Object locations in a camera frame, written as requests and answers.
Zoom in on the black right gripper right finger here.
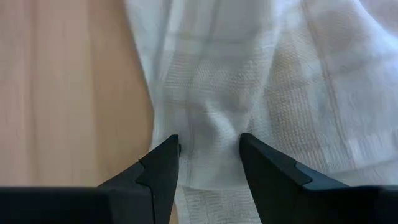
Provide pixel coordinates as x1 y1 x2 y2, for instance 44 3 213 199
238 133 398 224

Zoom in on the white plaid towel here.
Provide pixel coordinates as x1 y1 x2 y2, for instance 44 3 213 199
124 0 398 224

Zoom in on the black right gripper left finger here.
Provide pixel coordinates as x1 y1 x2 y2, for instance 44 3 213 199
0 134 182 224

